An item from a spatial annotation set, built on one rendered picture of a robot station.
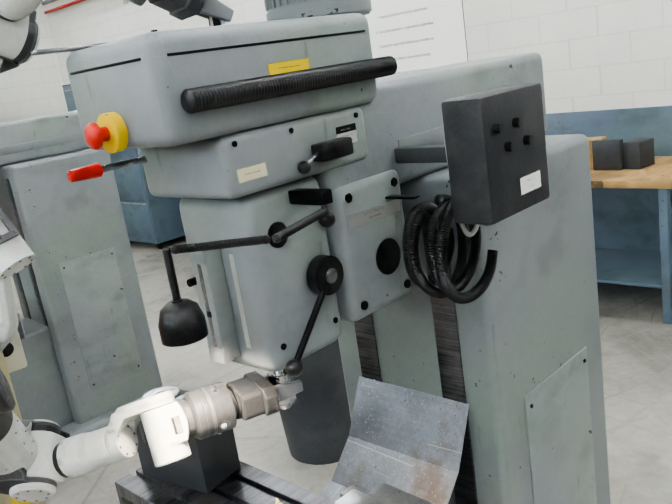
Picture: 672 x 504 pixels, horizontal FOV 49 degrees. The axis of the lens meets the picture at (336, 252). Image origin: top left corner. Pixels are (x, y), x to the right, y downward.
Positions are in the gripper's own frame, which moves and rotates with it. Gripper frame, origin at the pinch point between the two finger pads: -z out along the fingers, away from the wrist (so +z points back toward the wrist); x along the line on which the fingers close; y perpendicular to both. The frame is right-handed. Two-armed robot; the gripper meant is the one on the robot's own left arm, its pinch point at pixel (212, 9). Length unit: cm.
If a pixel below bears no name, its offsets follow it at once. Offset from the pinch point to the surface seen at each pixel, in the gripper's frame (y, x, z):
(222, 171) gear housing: -25.7, 14.2, -4.9
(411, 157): -10.7, 6.3, -42.8
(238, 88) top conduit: -13.9, 19.0, -1.6
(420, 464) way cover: -71, -2, -76
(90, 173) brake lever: -32.1, -1.7, 10.2
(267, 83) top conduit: -11.1, 17.3, -6.3
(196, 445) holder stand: -83, -30, -35
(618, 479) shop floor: -85, -65, -237
